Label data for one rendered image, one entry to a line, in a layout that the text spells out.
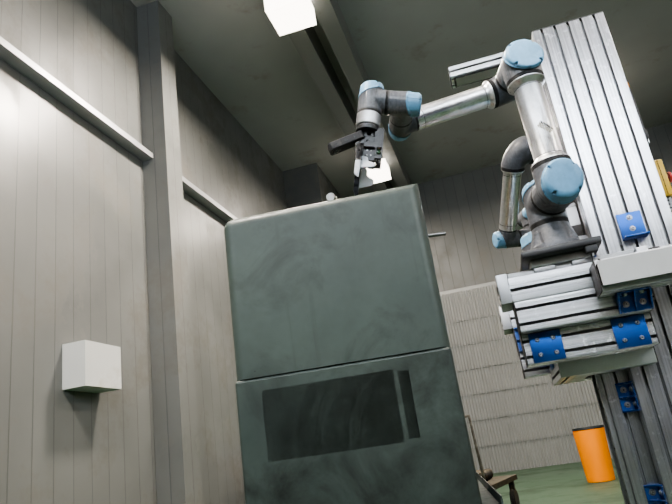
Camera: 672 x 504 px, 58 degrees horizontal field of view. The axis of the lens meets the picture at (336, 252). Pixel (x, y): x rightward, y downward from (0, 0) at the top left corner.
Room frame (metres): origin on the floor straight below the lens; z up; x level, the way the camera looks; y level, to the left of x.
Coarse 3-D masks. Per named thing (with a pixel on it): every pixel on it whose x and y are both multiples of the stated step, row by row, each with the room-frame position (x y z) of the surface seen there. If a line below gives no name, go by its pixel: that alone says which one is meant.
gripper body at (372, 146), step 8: (360, 128) 1.62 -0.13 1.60; (368, 128) 1.61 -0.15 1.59; (376, 128) 1.62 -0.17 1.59; (368, 136) 1.63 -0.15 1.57; (376, 136) 1.62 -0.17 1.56; (360, 144) 1.60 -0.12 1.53; (368, 144) 1.60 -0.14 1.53; (376, 144) 1.61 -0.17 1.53; (368, 152) 1.62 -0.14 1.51; (376, 152) 1.61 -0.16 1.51; (368, 160) 1.62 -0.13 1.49; (376, 160) 1.62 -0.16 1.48; (368, 168) 1.67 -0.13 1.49; (376, 168) 1.67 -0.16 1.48
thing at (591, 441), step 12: (576, 432) 7.21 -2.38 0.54; (588, 432) 7.12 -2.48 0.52; (600, 432) 7.13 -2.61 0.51; (576, 444) 7.30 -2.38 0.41; (588, 444) 7.14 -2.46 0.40; (600, 444) 7.12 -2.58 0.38; (588, 456) 7.17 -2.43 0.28; (600, 456) 7.12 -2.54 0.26; (588, 468) 7.20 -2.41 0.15; (600, 468) 7.13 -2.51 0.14; (612, 468) 7.19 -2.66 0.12; (588, 480) 7.26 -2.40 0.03; (600, 480) 7.14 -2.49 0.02
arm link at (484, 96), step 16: (448, 96) 1.75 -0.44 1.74; (464, 96) 1.73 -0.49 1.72; (480, 96) 1.73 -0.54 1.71; (496, 96) 1.73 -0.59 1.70; (512, 96) 1.73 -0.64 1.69; (432, 112) 1.73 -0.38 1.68; (448, 112) 1.74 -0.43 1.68; (464, 112) 1.76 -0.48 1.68; (400, 128) 1.73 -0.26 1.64; (416, 128) 1.76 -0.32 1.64
